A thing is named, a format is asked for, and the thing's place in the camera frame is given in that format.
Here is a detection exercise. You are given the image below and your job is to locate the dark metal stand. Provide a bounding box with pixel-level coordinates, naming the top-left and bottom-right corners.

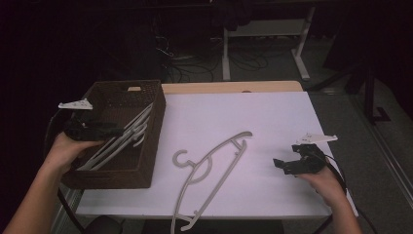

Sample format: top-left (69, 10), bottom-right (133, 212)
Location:
top-left (306, 55), bottom-right (393, 126)

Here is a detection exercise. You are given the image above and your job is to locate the dark hanging cloth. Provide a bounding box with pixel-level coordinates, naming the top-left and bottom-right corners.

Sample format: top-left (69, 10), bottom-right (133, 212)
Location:
top-left (210, 0), bottom-right (254, 32)

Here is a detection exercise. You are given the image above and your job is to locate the white table mat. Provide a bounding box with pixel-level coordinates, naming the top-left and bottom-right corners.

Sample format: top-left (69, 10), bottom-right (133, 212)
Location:
top-left (76, 91), bottom-right (358, 218)

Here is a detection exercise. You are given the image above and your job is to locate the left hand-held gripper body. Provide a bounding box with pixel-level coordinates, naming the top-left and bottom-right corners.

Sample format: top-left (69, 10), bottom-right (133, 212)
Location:
top-left (57, 97), bottom-right (105, 142)

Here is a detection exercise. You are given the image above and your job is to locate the white metal desk frame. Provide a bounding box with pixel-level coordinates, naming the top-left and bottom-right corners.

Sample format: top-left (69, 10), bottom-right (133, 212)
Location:
top-left (221, 6), bottom-right (317, 82)

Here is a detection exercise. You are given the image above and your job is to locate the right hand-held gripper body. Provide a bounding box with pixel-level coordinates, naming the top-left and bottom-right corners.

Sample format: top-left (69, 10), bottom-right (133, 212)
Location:
top-left (282, 133), bottom-right (339, 177)

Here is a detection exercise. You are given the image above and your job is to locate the person's left hand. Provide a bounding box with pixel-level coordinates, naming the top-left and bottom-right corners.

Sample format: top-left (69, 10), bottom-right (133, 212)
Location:
top-left (41, 131), bottom-right (105, 177)

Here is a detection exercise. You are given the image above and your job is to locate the tangle of black floor cables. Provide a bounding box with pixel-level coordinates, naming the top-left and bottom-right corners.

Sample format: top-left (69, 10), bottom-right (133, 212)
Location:
top-left (152, 19), bottom-right (283, 84)

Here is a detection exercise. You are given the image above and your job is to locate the person's right hand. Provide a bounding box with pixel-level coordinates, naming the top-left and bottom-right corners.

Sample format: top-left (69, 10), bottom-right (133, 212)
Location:
top-left (295, 165), bottom-right (349, 210)

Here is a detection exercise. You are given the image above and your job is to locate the brown woven basket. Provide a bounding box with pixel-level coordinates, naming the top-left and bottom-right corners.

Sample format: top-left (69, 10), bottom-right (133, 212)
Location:
top-left (60, 79), bottom-right (168, 190)

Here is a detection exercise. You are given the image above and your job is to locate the grey plastic clothes hanger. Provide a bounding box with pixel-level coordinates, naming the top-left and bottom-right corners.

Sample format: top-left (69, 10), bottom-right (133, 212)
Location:
top-left (87, 113), bottom-right (151, 172)
top-left (77, 102), bottom-right (154, 172)
top-left (169, 130), bottom-right (254, 234)

